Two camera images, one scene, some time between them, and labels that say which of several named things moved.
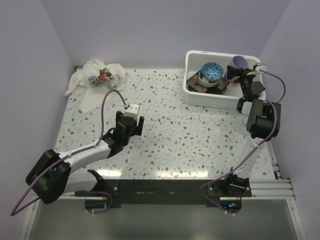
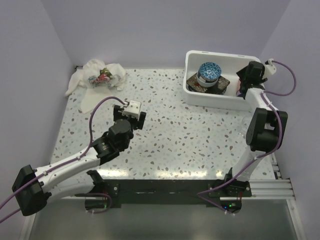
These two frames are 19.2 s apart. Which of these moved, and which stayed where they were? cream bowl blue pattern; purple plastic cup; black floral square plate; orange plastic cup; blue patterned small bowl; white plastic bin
Moved: orange plastic cup; purple plastic cup
Stayed: black floral square plate; cream bowl blue pattern; white plastic bin; blue patterned small bowl
